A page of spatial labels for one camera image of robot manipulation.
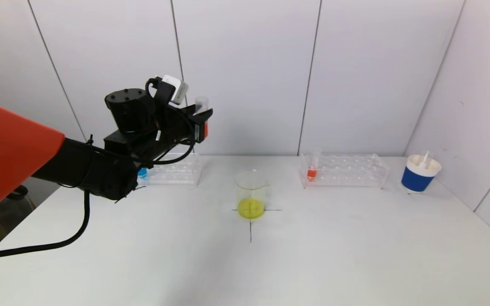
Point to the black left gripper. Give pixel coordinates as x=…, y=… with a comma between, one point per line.
x=190, y=120

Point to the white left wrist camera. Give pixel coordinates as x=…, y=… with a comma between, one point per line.
x=176, y=88

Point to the test tube with red liquid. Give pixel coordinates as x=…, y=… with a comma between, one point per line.
x=311, y=173
x=204, y=131

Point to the white paper cup blue sleeve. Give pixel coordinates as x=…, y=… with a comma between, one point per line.
x=415, y=180

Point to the clear glass beaker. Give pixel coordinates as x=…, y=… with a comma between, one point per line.
x=251, y=208

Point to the clear acrylic test tube rack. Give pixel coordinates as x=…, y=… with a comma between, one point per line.
x=177, y=172
x=347, y=171

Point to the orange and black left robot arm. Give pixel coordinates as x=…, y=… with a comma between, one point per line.
x=15, y=153

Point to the test tube with blue liquid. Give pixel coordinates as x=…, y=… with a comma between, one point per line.
x=143, y=173

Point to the test tube with yellow pigment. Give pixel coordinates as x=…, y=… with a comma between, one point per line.
x=426, y=159

